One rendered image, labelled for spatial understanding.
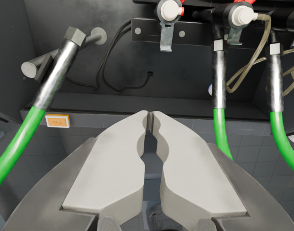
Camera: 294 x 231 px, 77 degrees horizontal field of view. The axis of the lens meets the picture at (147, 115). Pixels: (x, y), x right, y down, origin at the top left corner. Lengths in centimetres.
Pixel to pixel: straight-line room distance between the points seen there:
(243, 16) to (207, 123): 29
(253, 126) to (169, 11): 38
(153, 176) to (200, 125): 38
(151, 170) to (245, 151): 132
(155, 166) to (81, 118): 44
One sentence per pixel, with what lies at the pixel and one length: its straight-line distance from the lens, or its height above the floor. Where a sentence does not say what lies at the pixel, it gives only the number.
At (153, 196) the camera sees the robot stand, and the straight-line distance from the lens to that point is 74.
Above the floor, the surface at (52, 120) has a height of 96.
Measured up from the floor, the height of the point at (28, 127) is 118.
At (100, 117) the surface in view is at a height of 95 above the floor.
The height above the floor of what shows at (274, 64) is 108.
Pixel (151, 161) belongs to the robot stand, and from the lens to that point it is 83.
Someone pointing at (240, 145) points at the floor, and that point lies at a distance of 190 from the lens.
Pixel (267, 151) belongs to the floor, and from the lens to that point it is 208.
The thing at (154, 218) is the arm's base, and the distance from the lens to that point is 76.
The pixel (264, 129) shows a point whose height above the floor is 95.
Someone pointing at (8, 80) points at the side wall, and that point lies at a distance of 50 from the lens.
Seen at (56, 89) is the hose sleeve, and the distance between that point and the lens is 22.
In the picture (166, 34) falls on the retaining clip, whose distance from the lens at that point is 24.
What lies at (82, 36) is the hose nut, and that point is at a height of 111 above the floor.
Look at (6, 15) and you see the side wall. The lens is 52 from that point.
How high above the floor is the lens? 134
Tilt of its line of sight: 61 degrees down
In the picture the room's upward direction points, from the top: 179 degrees clockwise
